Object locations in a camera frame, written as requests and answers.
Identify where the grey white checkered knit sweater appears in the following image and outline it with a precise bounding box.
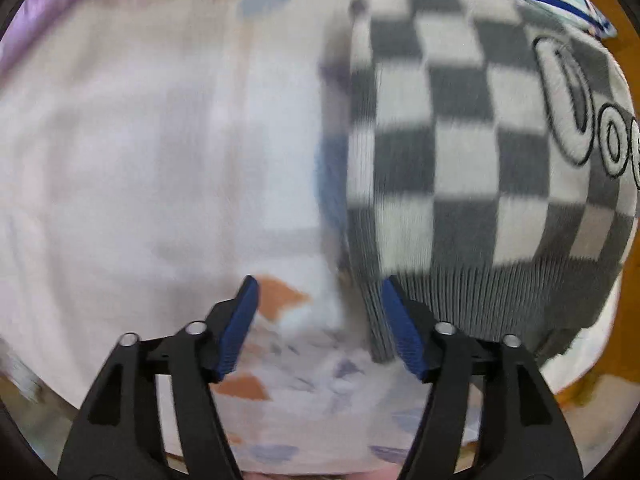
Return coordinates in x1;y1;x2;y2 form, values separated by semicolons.
346;0;639;362

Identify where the white patterned fleece blanket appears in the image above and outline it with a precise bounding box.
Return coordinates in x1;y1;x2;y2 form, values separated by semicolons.
1;0;620;476

